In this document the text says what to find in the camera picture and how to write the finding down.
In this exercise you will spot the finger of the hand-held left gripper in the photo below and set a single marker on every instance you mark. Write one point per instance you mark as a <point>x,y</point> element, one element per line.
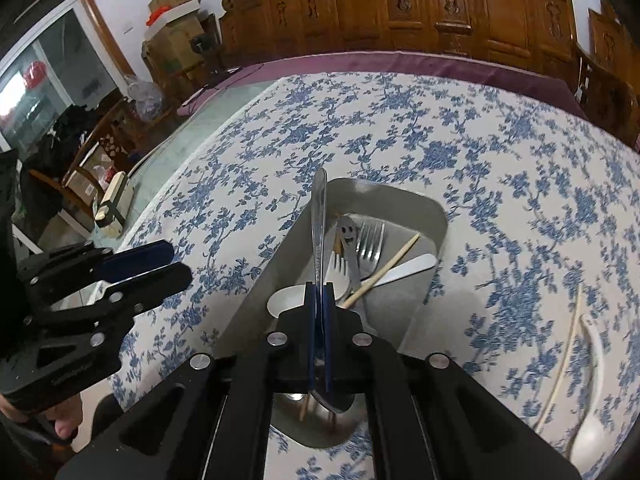
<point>155,285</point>
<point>135,260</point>

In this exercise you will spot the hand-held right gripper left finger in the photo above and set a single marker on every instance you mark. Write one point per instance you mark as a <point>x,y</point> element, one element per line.
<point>310,340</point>

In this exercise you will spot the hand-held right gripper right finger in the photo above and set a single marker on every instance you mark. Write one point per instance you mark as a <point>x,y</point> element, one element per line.
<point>331,340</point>

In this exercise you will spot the white plastic spoon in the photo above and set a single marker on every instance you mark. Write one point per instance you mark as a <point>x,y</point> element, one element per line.
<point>285,302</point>
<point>592,435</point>

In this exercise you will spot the white plastic fork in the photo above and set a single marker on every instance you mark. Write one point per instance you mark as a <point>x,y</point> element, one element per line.
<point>339,262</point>

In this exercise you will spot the light wooden chopstick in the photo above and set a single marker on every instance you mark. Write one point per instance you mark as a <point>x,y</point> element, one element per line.
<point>574,340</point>
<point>390,265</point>

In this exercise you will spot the metal fork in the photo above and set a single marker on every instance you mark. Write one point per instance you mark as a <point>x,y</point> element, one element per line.
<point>370,250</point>

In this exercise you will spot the white plastic knife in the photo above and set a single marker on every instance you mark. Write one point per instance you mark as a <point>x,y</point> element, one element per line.
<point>410,266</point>

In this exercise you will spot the plain metal spoon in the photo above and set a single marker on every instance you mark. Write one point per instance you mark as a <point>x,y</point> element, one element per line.
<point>319,220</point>

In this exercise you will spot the metal tray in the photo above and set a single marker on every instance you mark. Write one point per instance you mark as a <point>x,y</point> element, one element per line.
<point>425,210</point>

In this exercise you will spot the person's left hand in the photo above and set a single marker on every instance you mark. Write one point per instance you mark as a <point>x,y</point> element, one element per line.
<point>66,417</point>

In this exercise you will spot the cream box with black band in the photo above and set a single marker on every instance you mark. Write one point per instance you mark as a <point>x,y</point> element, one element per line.
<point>117,190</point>

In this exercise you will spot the black clothes pile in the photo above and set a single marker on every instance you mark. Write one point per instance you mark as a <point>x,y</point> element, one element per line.
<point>65,125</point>

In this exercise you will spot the wooden chair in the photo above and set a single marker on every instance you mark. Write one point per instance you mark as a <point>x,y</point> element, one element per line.
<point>107,132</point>

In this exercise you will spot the red round decoration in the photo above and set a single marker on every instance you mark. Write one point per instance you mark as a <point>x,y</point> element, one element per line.
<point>36,74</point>

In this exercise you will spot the glass door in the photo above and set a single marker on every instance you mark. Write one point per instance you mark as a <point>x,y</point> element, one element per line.
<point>65,65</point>

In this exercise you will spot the clear plastic bag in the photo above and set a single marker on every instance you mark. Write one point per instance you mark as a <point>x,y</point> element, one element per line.
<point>145,95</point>

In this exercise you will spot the large brown cardboard box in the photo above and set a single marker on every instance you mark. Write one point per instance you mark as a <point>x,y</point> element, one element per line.
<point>170,47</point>

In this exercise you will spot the blue floral tablecloth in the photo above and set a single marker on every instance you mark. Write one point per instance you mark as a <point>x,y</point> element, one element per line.
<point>450,125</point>

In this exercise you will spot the white flat cardboard box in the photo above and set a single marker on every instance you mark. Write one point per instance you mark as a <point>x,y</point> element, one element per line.
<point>175,14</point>

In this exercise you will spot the purple tablecloth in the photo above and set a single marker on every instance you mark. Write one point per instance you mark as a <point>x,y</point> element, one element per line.
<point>400,62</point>

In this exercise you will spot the dark wooden armchair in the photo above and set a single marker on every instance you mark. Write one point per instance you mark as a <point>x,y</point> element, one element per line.
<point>605,95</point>

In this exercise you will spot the short carved wooden bench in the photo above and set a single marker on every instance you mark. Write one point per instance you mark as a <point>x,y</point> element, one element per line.
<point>610,40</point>

